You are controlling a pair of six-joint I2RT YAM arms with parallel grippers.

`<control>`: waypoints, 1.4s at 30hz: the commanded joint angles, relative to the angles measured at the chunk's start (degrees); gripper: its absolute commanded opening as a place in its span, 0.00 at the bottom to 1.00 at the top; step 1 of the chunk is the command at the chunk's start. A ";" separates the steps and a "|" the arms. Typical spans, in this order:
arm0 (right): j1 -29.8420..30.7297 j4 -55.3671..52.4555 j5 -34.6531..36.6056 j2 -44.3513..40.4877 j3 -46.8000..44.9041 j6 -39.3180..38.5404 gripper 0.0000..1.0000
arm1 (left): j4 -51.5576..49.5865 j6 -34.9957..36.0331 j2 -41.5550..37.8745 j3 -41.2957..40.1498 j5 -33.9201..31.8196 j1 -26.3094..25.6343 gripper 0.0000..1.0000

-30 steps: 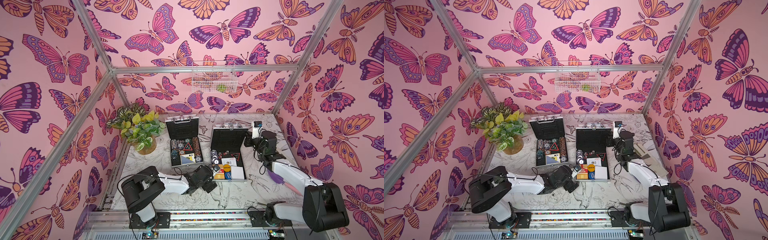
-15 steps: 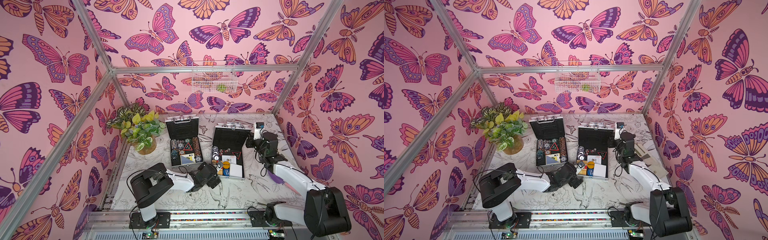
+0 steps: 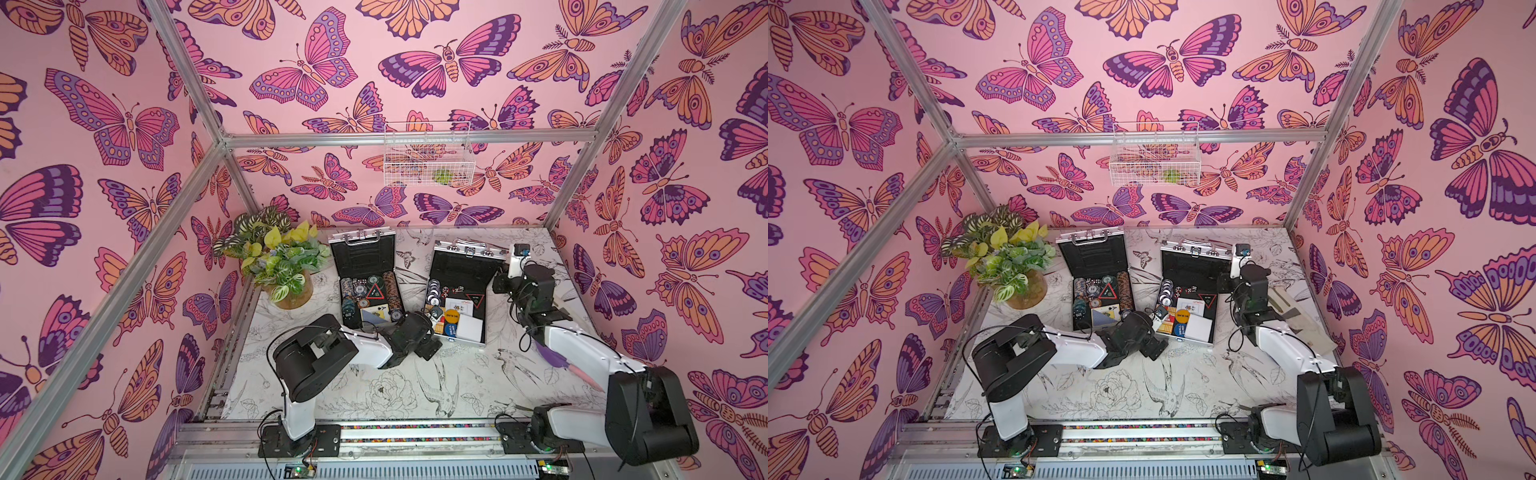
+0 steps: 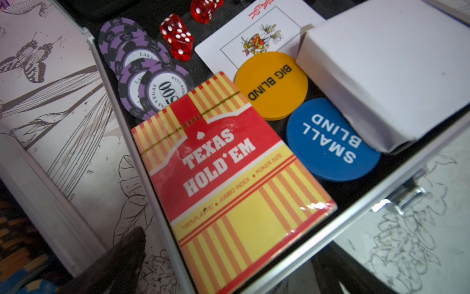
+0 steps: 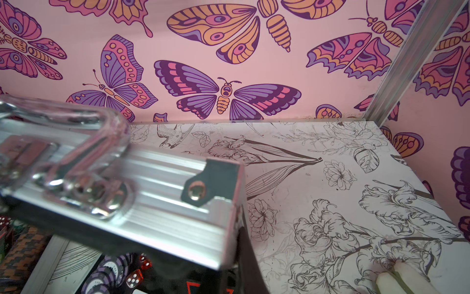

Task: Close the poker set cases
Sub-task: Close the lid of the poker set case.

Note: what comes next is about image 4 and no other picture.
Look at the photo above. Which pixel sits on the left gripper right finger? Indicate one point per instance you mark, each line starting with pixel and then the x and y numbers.
pixel 334 269

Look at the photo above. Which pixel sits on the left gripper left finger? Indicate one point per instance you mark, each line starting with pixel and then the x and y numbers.
pixel 116 272

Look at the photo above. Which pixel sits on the white card box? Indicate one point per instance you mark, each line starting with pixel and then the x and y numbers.
pixel 395 69

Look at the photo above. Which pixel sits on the blue small blind button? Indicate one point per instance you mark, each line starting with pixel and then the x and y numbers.
pixel 327 145

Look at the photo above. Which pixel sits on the joker playing card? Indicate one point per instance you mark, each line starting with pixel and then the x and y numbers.
pixel 261 27

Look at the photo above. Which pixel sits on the yellow big blind button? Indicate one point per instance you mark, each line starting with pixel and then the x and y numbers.
pixel 273 83

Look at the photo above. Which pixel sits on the purple poker chip stack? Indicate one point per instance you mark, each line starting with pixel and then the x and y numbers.
pixel 147 79

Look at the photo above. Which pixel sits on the red Texas Holdem card box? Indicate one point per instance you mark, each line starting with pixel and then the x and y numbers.
pixel 233 192

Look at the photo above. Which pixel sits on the red translucent die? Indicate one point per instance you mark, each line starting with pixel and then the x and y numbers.
pixel 203 10
pixel 174 31

